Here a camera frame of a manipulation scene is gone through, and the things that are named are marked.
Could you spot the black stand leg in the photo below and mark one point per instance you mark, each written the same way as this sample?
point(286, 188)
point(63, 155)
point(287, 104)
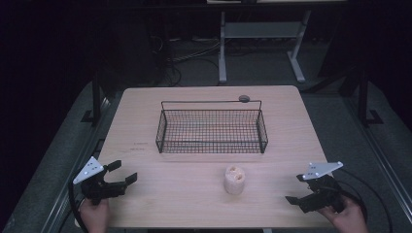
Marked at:
point(364, 97)
point(96, 97)

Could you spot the person's right hand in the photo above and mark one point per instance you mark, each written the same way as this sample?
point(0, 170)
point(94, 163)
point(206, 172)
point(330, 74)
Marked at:
point(348, 218)

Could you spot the metal rail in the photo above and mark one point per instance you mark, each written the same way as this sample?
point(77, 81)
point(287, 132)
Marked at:
point(74, 174)
point(382, 161)

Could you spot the person's left hand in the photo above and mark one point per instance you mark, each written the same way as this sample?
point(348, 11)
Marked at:
point(95, 216)

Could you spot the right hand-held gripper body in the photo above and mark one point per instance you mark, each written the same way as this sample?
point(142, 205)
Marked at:
point(325, 195)

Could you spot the grey round table knob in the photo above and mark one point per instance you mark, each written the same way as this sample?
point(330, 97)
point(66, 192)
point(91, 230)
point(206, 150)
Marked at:
point(244, 98)

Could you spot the grey metal stand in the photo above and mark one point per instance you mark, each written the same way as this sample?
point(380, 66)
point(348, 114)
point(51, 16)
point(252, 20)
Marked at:
point(259, 30)

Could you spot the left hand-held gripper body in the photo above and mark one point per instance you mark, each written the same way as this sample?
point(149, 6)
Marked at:
point(97, 189)

